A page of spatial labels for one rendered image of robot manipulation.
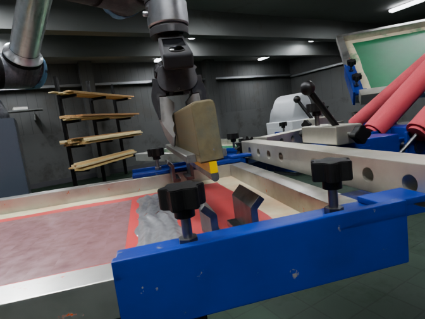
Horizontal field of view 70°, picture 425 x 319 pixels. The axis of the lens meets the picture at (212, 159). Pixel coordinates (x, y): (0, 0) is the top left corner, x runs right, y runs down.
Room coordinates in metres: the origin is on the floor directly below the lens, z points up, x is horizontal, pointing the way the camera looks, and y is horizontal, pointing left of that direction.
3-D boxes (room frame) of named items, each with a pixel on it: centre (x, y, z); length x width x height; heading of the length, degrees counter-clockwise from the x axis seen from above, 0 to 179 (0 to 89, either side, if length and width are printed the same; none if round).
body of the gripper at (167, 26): (0.59, 0.05, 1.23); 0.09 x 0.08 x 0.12; 12
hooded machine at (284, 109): (5.48, -1.49, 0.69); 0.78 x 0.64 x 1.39; 121
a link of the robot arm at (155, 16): (0.59, 0.05, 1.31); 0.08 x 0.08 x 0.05
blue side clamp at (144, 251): (0.30, -0.05, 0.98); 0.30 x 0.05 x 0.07; 102
